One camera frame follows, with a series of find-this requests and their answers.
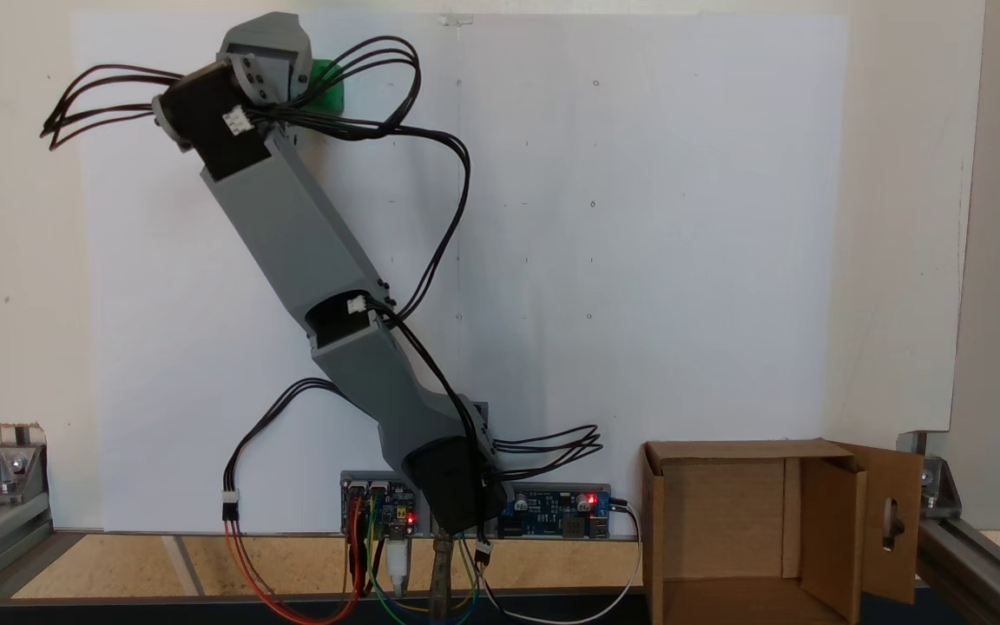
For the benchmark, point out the grey circuit board tray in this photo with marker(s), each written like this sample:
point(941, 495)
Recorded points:
point(361, 476)

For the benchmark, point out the white usb plug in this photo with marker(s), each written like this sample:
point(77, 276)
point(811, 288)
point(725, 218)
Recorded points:
point(397, 564)

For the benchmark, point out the metal corner bracket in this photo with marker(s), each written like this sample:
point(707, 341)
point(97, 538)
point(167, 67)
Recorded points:
point(938, 490)
point(12, 473)

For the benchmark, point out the small circuit board with jumpers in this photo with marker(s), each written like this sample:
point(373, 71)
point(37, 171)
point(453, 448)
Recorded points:
point(383, 512)

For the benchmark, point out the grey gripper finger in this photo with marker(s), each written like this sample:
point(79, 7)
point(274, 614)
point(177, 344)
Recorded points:
point(264, 35)

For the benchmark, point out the large white paper sheet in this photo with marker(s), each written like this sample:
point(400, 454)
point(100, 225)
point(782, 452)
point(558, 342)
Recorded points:
point(639, 260)

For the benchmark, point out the clear tape strip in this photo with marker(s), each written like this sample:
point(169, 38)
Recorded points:
point(455, 19)

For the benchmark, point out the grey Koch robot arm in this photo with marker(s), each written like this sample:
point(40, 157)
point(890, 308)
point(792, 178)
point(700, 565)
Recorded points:
point(292, 226)

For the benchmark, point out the green dice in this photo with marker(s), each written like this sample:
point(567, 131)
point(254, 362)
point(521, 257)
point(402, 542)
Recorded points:
point(331, 91)

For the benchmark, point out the brown cardboard box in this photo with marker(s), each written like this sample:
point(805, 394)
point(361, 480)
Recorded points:
point(726, 486)

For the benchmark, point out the blue circuit board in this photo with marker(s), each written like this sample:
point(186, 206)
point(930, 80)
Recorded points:
point(552, 508)

